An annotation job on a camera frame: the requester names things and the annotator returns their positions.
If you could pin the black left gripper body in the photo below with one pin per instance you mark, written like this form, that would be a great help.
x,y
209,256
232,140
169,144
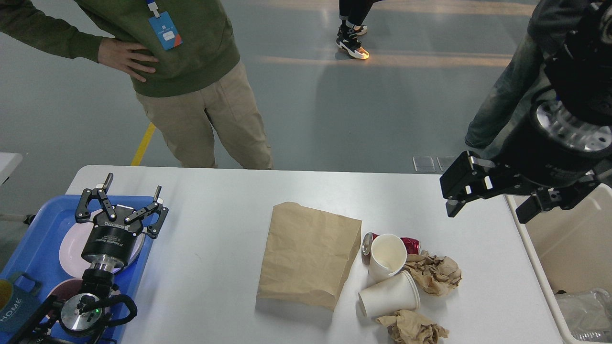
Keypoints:
x,y
111,240

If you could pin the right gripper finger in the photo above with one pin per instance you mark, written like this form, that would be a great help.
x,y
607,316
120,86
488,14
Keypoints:
x,y
471,177
543,200

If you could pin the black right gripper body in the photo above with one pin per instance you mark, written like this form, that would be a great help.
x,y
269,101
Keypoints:
x,y
550,147

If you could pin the pink plate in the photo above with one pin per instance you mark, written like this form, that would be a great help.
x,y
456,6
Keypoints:
x,y
72,246

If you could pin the pink mug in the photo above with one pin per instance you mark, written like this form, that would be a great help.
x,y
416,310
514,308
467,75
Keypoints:
x,y
69,288

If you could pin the clear plastic bag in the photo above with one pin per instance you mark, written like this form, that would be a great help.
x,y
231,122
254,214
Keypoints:
x,y
587,314

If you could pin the brown paper bag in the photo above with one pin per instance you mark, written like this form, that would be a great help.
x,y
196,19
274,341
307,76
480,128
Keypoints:
x,y
308,256

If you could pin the brown paper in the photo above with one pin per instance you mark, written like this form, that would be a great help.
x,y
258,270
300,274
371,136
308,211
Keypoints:
x,y
437,276
409,327

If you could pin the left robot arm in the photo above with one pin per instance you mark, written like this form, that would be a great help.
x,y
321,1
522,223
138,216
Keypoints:
x,y
99,304

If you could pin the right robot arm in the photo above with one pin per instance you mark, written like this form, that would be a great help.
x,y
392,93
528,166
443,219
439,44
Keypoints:
x,y
581,67

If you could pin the clear floor plate right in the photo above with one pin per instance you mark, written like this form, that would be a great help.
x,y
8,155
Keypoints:
x,y
445,162

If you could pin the clear floor plate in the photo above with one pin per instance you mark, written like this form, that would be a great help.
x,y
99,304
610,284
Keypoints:
x,y
445,162
424,164

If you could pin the clear floor plate left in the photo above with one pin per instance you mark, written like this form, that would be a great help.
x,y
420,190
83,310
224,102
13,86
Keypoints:
x,y
424,164

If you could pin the beige plastic bin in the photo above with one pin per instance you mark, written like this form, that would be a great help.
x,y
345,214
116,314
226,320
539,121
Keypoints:
x,y
571,251

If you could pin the blue plastic tray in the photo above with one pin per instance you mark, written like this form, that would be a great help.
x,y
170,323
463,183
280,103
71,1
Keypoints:
x,y
38,254

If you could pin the person in blue jeans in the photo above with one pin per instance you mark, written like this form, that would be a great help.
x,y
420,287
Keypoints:
x,y
510,97

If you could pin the white side table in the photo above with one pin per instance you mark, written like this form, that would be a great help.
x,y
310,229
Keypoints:
x,y
8,163

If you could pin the teal mug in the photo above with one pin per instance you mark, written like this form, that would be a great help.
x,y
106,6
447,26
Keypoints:
x,y
16,304

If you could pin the upright white paper cup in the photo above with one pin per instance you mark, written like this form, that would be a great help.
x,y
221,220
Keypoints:
x,y
388,255

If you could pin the lying white paper cup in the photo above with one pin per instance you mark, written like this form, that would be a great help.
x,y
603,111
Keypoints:
x,y
397,293

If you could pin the person in green sweater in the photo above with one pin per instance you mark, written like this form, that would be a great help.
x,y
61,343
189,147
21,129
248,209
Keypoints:
x,y
191,93

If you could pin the person in black sneakers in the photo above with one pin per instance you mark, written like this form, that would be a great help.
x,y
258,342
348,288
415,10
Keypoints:
x,y
352,14

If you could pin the blue id badge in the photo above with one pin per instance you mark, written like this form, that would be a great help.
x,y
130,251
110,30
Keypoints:
x,y
165,30

